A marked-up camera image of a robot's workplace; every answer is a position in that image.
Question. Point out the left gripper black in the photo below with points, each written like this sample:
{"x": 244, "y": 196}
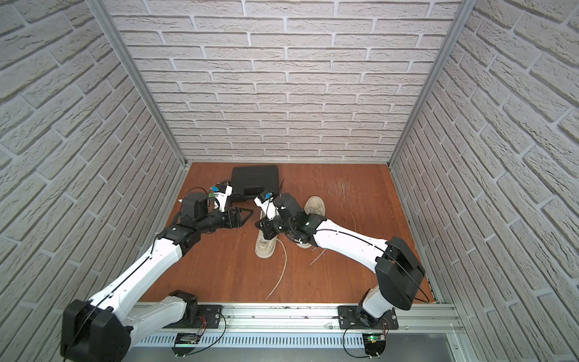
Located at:
{"x": 232, "y": 217}

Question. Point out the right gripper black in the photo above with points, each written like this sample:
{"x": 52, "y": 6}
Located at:
{"x": 264, "y": 225}

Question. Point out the beige sneaker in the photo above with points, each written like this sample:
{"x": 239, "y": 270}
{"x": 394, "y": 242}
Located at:
{"x": 314, "y": 205}
{"x": 265, "y": 249}

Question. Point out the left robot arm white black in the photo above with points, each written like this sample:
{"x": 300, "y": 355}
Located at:
{"x": 104, "y": 327}

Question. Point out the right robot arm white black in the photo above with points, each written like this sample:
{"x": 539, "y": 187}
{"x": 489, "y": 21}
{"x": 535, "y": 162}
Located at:
{"x": 397, "y": 269}

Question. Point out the black plastic tool case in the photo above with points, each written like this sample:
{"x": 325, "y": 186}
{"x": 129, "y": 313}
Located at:
{"x": 250, "y": 181}

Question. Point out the left controller board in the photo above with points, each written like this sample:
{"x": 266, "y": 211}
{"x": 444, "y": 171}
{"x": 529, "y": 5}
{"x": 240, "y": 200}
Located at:
{"x": 186, "y": 344}

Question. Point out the controller board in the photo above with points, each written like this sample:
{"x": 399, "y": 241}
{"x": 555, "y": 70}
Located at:
{"x": 374, "y": 344}
{"x": 186, "y": 344}

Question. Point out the right controller board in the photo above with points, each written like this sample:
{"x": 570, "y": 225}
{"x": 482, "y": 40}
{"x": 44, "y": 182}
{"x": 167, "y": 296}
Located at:
{"x": 374, "y": 344}

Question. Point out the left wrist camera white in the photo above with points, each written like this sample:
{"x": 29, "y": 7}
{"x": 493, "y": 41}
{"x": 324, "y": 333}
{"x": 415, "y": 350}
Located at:
{"x": 221, "y": 192}

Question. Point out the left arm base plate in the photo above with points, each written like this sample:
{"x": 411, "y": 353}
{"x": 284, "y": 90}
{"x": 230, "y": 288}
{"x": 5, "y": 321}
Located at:
{"x": 198, "y": 315}

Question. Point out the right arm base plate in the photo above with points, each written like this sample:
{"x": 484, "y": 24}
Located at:
{"x": 354, "y": 316}

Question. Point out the aluminium front rail frame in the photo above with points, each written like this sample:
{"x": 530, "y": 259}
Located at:
{"x": 263, "y": 325}

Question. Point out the left corner aluminium post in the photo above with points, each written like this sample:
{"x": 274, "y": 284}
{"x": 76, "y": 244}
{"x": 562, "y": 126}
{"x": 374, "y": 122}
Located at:
{"x": 104, "y": 19}

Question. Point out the corner aluminium post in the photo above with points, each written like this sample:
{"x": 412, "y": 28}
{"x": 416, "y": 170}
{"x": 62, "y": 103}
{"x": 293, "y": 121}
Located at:
{"x": 464, "y": 11}
{"x": 104, "y": 19}

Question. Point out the right corner aluminium post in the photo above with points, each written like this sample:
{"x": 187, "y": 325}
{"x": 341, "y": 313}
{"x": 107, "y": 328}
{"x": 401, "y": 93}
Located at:
{"x": 464, "y": 11}

